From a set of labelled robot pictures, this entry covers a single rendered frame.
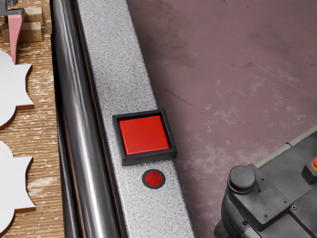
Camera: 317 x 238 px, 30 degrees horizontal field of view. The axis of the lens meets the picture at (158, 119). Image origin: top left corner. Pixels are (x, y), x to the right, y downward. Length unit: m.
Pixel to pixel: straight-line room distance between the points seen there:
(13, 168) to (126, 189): 0.15
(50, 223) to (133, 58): 0.32
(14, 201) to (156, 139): 0.21
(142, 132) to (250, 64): 1.47
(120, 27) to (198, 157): 1.03
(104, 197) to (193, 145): 1.22
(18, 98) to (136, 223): 0.24
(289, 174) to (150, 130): 0.90
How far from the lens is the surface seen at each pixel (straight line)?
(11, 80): 0.86
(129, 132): 0.81
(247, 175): 1.54
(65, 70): 0.91
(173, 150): 0.80
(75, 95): 0.87
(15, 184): 0.75
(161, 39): 2.29
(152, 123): 0.83
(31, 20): 0.94
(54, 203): 0.75
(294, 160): 1.71
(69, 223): 0.75
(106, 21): 0.99
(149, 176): 0.79
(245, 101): 2.13
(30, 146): 0.80
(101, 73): 0.90
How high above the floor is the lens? 1.58
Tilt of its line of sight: 51 degrees down
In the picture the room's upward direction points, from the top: 7 degrees clockwise
